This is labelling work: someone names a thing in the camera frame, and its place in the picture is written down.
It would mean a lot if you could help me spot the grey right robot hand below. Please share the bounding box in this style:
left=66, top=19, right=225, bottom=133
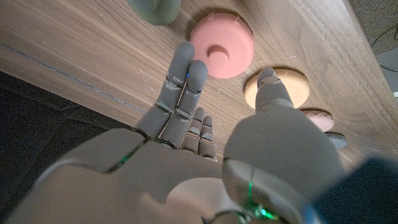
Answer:
left=6, top=42, right=345, bottom=224

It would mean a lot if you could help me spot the coral red toy disc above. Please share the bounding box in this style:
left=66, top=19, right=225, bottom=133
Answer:
left=188, top=12, right=255, bottom=79

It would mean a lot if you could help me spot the green toy disc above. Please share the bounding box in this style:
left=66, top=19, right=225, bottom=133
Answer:
left=127, top=0, right=183, bottom=26

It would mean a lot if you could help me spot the large orange toy disc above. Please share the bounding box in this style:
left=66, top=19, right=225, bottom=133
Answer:
left=243, top=67, right=311, bottom=110

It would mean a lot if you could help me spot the dusty pink toy disc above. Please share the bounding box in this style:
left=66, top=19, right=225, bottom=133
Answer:
left=300, top=108, right=335, bottom=133

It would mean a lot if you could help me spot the small grey toy disc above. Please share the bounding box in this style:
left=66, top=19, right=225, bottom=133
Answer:
left=323, top=131, right=348, bottom=149

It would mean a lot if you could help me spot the black fabric backdrop curtain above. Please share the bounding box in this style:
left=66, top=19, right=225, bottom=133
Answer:
left=0, top=70, right=134, bottom=215

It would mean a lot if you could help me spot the blue right wrist clip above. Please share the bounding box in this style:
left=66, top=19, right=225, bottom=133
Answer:
left=310, top=155, right=398, bottom=224

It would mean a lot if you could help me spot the white floor platform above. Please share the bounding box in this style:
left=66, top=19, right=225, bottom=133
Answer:
left=374, top=46, right=398, bottom=94

